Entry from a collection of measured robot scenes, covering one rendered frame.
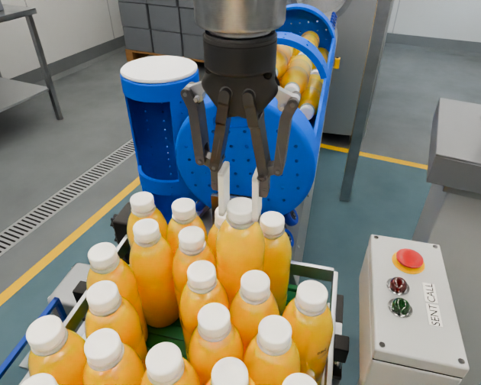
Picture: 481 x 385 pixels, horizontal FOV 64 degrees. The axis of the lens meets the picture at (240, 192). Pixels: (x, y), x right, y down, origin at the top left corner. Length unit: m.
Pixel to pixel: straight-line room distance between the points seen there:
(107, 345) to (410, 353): 0.34
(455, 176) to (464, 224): 0.18
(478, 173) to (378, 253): 0.42
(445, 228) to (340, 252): 1.13
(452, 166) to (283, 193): 0.38
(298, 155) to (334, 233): 1.59
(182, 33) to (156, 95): 3.23
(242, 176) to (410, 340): 0.43
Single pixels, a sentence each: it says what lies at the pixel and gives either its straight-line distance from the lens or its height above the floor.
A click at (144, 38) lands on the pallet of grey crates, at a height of 0.30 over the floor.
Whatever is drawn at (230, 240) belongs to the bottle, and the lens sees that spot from 0.53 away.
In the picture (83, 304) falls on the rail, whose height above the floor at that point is 0.97.
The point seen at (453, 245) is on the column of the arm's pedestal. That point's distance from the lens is 1.14.
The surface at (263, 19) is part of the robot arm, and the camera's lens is 0.37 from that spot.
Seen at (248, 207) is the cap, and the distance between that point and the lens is 0.52.
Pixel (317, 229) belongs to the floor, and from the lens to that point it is 2.29.
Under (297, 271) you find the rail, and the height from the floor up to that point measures 0.96.
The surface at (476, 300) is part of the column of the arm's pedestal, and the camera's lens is 1.28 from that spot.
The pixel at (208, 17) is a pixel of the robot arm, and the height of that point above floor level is 1.42.
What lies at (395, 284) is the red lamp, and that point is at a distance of 0.55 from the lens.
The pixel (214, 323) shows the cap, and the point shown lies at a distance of 0.48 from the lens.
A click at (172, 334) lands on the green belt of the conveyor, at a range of 0.73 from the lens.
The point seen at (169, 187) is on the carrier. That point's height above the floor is 0.60.
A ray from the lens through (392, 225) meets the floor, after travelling 2.44.
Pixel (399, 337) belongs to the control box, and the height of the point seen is 1.10.
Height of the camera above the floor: 1.50
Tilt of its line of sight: 36 degrees down
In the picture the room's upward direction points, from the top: straight up
